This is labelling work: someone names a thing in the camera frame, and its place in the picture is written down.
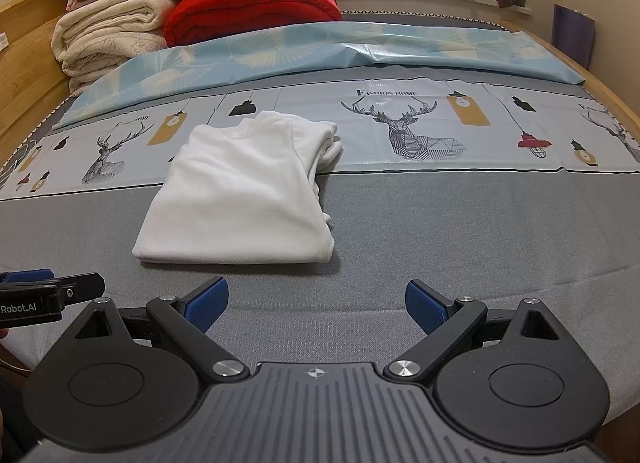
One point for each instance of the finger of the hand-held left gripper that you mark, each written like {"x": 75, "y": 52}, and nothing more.
{"x": 25, "y": 276}
{"x": 82, "y": 285}

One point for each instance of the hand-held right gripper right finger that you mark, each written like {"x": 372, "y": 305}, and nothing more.
{"x": 425, "y": 308}

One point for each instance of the cream folded blanket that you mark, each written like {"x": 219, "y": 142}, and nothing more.
{"x": 110, "y": 38}

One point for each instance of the light blue patterned sheet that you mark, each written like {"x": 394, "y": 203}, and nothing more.
{"x": 300, "y": 48}

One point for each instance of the purple board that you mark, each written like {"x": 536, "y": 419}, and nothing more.
{"x": 575, "y": 35}

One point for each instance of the red folded quilt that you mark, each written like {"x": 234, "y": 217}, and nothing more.
{"x": 250, "y": 8}

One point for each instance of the white t-shirt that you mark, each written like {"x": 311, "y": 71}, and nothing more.
{"x": 235, "y": 193}

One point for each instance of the deer printed cloth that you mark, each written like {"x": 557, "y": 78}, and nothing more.
{"x": 310, "y": 108}

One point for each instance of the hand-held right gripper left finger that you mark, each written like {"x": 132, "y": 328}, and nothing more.
{"x": 210, "y": 303}

